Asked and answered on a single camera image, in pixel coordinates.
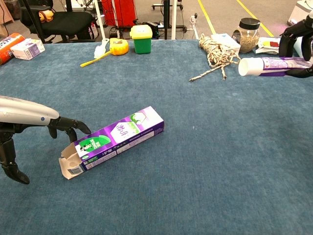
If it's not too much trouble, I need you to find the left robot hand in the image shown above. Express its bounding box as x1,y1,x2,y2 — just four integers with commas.
0,95,92,185

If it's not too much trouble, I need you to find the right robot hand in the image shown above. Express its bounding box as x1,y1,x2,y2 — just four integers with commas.
278,13,313,79

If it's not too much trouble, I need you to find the purple toothpaste tube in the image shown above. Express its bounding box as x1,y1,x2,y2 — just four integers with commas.
238,56,313,77

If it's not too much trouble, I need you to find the purple toothpaste box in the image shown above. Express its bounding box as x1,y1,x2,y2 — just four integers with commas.
58,106,165,181

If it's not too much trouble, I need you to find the white snack packet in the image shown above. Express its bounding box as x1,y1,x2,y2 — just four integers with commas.
255,36,287,54

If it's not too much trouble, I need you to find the white appliance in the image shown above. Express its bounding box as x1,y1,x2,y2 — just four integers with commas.
287,0,310,27

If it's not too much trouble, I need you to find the glass jar black lid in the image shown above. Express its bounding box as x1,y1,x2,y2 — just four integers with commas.
232,18,261,53

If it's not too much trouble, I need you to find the white blue carton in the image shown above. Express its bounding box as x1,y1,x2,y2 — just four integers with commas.
210,33,242,51

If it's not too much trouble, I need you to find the small white purple carton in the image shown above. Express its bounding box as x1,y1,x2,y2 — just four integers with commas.
10,38,46,61

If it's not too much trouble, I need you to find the orange red can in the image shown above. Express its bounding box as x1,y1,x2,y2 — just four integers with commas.
0,33,26,66

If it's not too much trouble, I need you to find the white power strip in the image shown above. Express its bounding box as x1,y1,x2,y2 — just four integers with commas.
190,12,199,40

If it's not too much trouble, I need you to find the black light stand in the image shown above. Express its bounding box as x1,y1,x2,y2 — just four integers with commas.
22,0,47,44

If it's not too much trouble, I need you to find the yellow plush toy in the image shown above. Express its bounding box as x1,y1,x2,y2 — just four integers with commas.
38,9,54,23

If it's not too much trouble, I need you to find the wooden board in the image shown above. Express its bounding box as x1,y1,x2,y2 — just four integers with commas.
0,0,15,36

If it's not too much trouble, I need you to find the black office chair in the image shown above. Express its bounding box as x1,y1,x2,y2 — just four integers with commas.
19,0,98,44

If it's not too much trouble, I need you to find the white pole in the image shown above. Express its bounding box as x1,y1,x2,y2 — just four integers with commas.
171,0,178,40

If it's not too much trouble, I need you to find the yellow tape measure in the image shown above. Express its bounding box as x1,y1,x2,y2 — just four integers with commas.
80,38,130,68

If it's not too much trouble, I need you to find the yellow green mini bin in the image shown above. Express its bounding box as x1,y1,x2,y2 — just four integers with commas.
130,24,153,55

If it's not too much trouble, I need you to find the red cabinet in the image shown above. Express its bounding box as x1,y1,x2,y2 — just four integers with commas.
101,0,137,27

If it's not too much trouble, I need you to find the blue table cloth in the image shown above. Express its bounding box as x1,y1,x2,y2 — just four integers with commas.
0,39,313,235

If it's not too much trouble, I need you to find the beige braided rope bundle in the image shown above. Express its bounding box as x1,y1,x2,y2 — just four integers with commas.
189,33,242,83

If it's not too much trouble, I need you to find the mint handled scrub brush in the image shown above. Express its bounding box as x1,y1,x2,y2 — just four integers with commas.
93,38,110,59

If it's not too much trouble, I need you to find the white frame leg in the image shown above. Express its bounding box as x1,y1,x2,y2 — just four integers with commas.
94,0,107,41

